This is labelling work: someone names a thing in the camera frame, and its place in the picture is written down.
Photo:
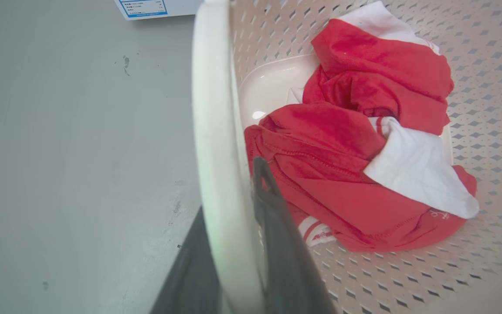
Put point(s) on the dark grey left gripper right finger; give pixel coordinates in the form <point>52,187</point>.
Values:
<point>283,257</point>

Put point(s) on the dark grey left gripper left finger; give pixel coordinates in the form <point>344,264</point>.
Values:
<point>190,274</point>

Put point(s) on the white perforated plastic laundry basket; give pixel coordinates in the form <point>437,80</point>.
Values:
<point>408,279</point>

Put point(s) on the red and white garment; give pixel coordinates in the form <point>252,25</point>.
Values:
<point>347,165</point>

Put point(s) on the white box with blue label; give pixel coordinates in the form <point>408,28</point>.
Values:
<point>155,8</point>

